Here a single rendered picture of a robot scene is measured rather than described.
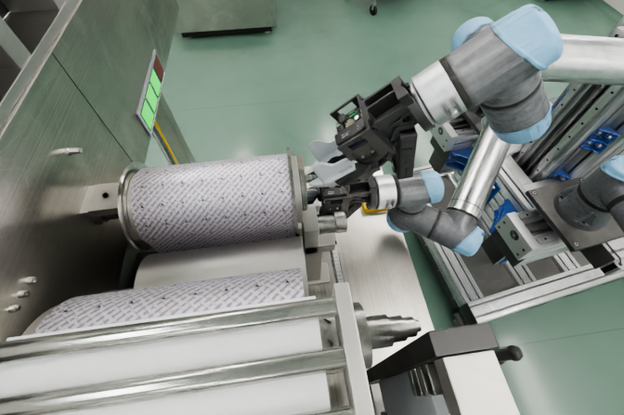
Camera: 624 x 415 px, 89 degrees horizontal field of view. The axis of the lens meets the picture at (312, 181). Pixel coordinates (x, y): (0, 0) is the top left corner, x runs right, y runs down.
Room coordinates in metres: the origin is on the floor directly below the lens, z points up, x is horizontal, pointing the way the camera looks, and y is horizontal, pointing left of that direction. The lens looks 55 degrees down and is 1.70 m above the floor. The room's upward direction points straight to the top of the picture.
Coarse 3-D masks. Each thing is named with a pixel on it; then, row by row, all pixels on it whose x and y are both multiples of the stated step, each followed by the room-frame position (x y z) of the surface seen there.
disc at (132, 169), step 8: (128, 168) 0.30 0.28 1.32; (136, 168) 0.31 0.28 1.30; (128, 176) 0.28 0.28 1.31; (120, 184) 0.26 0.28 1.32; (128, 184) 0.27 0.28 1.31; (120, 192) 0.25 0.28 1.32; (120, 200) 0.24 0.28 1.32; (120, 208) 0.23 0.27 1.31; (120, 216) 0.22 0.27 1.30; (128, 224) 0.22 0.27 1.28; (128, 232) 0.21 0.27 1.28; (128, 240) 0.20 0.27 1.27; (136, 240) 0.21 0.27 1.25; (144, 240) 0.22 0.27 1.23; (136, 248) 0.20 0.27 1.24; (144, 248) 0.21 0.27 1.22
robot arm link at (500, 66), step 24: (504, 24) 0.34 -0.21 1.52; (528, 24) 0.33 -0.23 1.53; (552, 24) 0.32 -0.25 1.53; (456, 48) 0.36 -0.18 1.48; (480, 48) 0.33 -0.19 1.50; (504, 48) 0.32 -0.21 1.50; (528, 48) 0.31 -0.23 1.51; (552, 48) 0.31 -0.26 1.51; (456, 72) 0.32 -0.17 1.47; (480, 72) 0.31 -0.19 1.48; (504, 72) 0.30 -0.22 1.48; (528, 72) 0.31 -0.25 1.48; (480, 96) 0.30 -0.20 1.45; (504, 96) 0.31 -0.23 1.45
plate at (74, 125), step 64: (128, 0) 0.76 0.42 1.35; (64, 64) 0.42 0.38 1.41; (128, 64) 0.61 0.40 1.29; (64, 128) 0.33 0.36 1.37; (128, 128) 0.47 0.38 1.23; (0, 192) 0.19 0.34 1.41; (64, 192) 0.25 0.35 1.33; (0, 256) 0.13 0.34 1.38; (64, 256) 0.17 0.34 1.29; (0, 320) 0.07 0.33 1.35
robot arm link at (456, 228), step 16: (480, 144) 0.53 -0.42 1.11; (496, 144) 0.52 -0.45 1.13; (480, 160) 0.48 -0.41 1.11; (496, 160) 0.48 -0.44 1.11; (464, 176) 0.46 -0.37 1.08; (480, 176) 0.44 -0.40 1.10; (496, 176) 0.45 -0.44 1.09; (464, 192) 0.41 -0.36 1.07; (480, 192) 0.41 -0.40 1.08; (448, 208) 0.39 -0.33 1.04; (464, 208) 0.37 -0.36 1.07; (480, 208) 0.38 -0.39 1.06; (448, 224) 0.34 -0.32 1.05; (464, 224) 0.34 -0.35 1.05; (448, 240) 0.31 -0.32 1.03; (464, 240) 0.30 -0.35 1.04; (480, 240) 0.30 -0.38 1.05
